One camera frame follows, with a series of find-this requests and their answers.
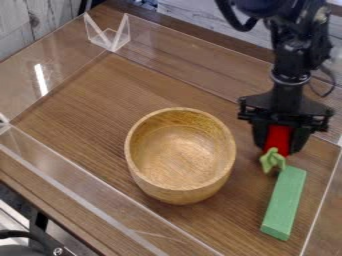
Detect green rectangular block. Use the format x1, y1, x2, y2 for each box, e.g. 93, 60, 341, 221
261, 165, 308, 241

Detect wooden bowl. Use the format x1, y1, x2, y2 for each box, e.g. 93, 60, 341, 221
125, 107, 237, 205

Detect red plush strawberry toy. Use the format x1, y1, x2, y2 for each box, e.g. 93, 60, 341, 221
260, 125, 292, 174

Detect black cable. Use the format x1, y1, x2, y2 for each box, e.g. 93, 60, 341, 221
0, 229, 33, 240

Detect clear acrylic tray walls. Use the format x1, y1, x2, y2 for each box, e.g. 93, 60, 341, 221
0, 8, 342, 256

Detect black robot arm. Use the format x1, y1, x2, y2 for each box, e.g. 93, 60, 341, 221
237, 0, 335, 156

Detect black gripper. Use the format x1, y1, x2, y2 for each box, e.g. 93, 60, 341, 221
238, 82, 335, 154

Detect black table leg bracket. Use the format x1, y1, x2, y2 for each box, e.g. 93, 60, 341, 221
30, 211, 77, 256

